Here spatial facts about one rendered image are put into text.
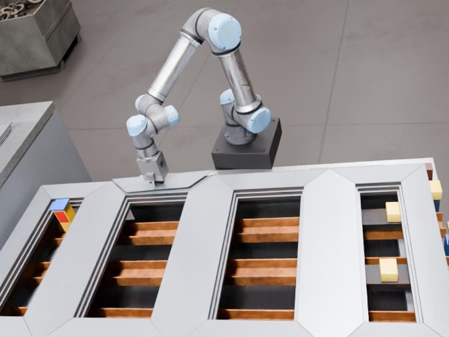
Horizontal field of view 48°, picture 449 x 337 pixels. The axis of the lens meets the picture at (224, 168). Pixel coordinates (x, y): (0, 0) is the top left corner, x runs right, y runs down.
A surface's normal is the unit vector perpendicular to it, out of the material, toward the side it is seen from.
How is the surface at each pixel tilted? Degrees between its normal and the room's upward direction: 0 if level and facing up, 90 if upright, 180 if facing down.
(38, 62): 90
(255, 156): 90
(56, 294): 0
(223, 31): 82
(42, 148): 90
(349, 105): 0
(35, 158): 90
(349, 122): 0
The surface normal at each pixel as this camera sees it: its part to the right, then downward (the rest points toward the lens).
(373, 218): -0.21, -0.76
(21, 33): -0.05, 0.64
